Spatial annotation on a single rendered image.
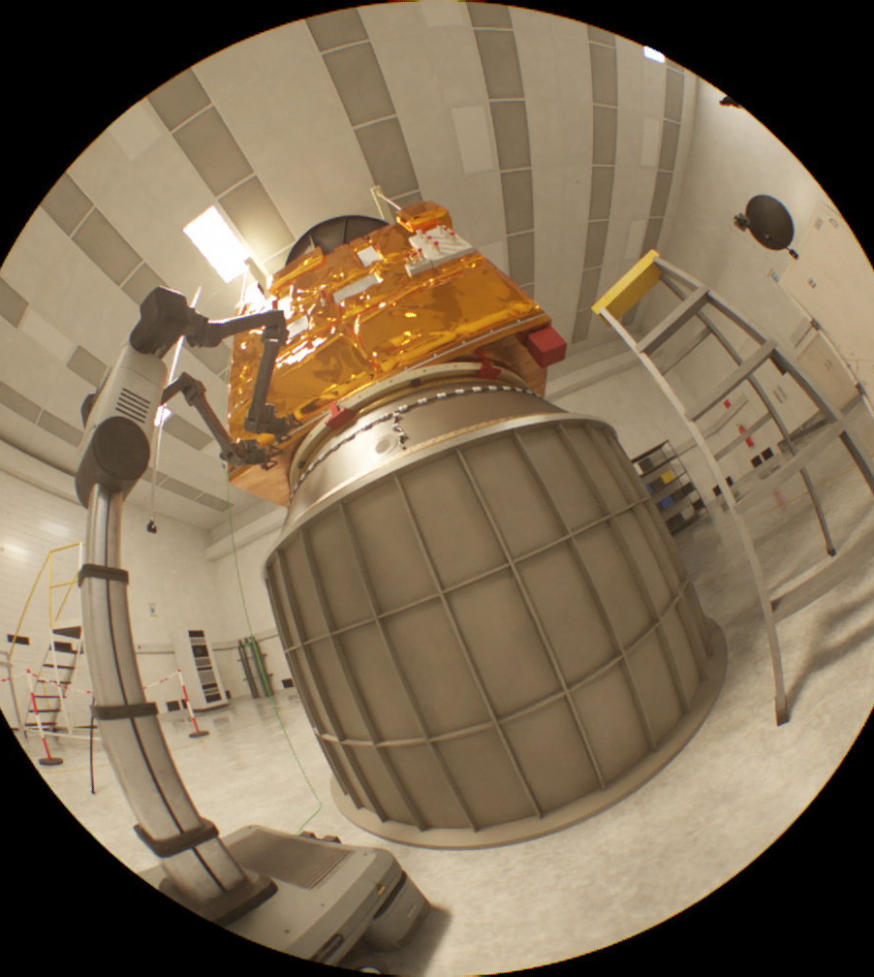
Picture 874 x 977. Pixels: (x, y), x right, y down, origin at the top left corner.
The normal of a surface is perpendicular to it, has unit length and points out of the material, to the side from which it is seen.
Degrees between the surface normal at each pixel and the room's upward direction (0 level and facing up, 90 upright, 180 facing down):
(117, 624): 90
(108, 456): 90
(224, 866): 90
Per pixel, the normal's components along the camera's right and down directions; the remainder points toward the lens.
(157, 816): 0.88, -0.45
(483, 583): -0.10, -0.36
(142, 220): 0.37, 0.85
